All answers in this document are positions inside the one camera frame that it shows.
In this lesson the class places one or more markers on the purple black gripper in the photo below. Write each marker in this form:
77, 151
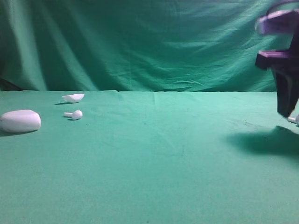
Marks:
286, 75

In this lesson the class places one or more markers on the white bluetooth earbud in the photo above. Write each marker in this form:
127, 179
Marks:
294, 120

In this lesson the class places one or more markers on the white earbud near case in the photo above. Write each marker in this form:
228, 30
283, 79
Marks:
74, 115

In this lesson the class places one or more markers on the white earbud case lid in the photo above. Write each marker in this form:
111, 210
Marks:
73, 98

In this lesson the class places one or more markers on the white earbud case body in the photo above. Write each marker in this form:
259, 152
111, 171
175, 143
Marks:
20, 121

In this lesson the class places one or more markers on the green table cloth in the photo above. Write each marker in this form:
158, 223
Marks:
150, 158

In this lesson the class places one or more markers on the green backdrop cloth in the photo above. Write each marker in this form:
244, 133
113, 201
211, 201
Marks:
134, 45

